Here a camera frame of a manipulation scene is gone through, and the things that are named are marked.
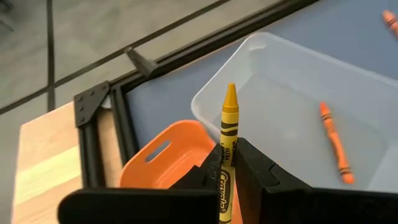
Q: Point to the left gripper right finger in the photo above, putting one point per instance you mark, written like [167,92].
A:
[295,205]

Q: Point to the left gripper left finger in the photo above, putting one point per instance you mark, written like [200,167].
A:
[140,205]

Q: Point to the orange crayon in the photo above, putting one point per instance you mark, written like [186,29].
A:
[391,21]
[334,140]

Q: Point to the yellow crayon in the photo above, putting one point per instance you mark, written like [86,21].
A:
[229,130]

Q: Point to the orange plastic bin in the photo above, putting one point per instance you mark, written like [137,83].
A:
[180,149]

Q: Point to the clear plastic bin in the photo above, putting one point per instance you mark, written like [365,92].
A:
[280,124]

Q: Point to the grey-blue table mat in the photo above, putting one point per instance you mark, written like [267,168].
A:
[161,99]

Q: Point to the black table frame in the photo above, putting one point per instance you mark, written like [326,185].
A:
[93,105]

